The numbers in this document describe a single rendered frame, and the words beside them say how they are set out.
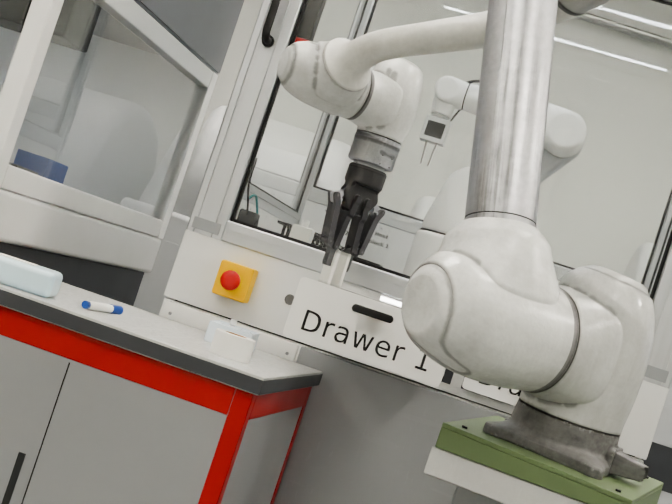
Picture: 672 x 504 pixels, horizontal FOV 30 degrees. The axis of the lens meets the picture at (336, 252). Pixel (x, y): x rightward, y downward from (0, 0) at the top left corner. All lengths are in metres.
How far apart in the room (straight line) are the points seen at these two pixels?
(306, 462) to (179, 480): 0.60
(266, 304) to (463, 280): 0.99
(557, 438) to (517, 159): 0.39
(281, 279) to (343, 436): 0.34
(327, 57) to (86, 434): 0.77
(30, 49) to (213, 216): 0.49
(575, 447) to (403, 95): 0.83
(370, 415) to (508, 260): 0.93
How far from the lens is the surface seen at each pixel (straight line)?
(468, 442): 1.76
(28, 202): 2.70
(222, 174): 2.61
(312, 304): 2.20
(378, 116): 2.33
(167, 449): 2.01
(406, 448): 2.53
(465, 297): 1.62
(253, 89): 2.63
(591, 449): 1.81
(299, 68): 2.24
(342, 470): 2.55
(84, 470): 2.05
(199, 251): 2.60
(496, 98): 1.78
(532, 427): 1.80
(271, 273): 2.57
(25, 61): 2.53
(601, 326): 1.76
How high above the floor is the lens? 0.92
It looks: 2 degrees up
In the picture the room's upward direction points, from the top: 18 degrees clockwise
